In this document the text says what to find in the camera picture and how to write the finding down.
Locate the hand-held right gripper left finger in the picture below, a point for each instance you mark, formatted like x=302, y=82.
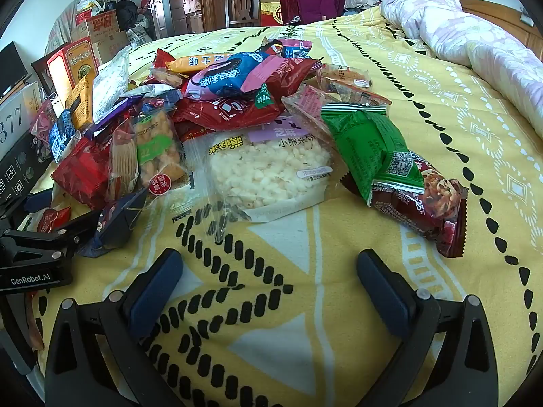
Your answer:
x=152, y=301

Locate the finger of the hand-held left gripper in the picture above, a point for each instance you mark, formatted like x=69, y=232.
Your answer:
x=42, y=241

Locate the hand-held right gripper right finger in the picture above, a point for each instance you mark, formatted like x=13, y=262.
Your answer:
x=384, y=301

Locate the dark blue snack packet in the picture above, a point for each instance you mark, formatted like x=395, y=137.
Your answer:
x=121, y=224

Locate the pile of assorted snack packets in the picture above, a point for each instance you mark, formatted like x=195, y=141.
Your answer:
x=263, y=169

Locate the pink and blue cookie packet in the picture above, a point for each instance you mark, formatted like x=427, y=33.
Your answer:
x=225, y=78

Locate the yellow patterned bedsheet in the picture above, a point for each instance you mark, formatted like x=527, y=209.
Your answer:
x=297, y=326

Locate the black and white carton box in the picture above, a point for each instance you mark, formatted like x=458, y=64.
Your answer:
x=17, y=135

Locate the tall orange-red box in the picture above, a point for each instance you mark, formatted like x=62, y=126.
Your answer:
x=70, y=72

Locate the black television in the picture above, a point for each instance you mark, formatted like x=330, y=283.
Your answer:
x=12, y=68

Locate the clear plastic bag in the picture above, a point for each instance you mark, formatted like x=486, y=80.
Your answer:
x=111, y=76

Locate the cloth-covered round tabletop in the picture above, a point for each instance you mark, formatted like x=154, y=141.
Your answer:
x=59, y=25

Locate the red-printed cardboard box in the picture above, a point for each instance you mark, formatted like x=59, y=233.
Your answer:
x=106, y=34

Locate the white plastic bags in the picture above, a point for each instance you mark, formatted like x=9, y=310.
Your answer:
x=91, y=6

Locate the black bag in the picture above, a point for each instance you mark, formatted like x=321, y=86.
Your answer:
x=127, y=15

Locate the grey door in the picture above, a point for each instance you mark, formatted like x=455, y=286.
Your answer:
x=155, y=4

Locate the white purple duvet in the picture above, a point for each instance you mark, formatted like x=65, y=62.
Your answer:
x=458, y=34

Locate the wooden headboard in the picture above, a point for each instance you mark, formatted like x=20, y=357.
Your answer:
x=496, y=17

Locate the red and gold carton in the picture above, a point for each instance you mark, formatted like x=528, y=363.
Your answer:
x=271, y=12

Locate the wooden chair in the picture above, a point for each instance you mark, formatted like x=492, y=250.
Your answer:
x=244, y=2

